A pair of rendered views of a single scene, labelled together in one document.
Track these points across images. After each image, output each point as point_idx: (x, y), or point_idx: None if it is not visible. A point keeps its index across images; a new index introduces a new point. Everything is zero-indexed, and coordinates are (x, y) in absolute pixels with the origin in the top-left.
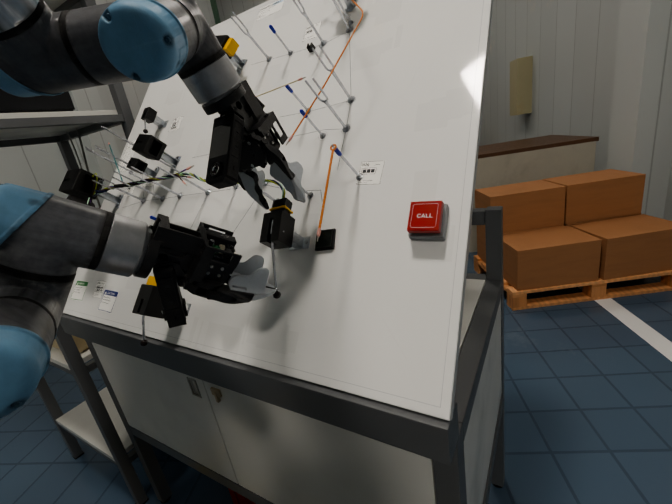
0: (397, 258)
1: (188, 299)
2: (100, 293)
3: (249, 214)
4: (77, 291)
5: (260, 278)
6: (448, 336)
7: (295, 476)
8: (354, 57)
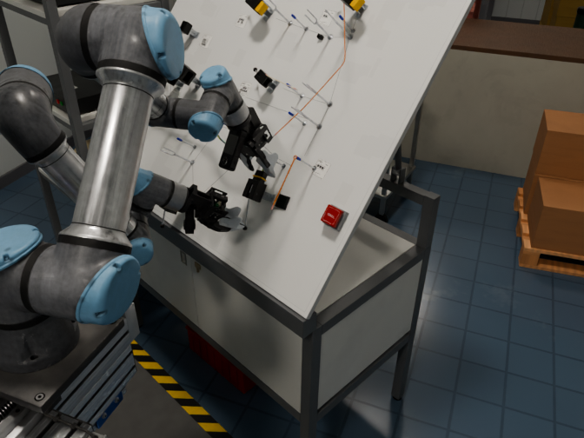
0: (315, 230)
1: None
2: None
3: None
4: None
5: (235, 221)
6: (321, 282)
7: (235, 330)
8: (344, 67)
